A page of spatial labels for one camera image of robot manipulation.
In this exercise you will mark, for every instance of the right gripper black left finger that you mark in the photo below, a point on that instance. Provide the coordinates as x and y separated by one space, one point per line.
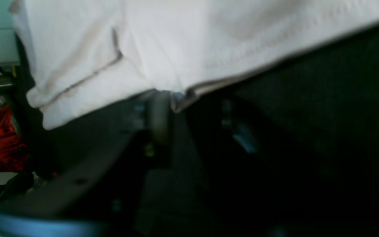
110 162

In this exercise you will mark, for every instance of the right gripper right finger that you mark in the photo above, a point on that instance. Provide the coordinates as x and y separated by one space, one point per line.
256 172

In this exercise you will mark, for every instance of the pink T-shirt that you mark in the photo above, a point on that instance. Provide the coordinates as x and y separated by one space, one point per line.
87 54

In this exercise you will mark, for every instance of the red cloth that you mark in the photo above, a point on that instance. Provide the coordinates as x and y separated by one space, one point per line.
14 155

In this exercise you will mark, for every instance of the black table cloth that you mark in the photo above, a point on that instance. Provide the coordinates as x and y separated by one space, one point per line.
327 99

